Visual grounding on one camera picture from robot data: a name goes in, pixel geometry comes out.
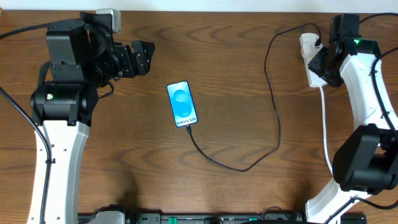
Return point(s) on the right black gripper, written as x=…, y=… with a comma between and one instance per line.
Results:
x=314, y=65

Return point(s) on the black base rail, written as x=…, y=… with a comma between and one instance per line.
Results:
x=269, y=217

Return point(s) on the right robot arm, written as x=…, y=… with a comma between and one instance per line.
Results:
x=366, y=163

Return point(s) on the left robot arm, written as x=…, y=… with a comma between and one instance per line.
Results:
x=83, y=58

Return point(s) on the white power strip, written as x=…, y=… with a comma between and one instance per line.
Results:
x=313, y=79

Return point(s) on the white charger plug adapter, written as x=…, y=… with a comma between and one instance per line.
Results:
x=308, y=47

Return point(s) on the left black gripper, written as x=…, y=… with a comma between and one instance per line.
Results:
x=125, y=61

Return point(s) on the blue Samsung smartphone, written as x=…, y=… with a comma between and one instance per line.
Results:
x=182, y=105

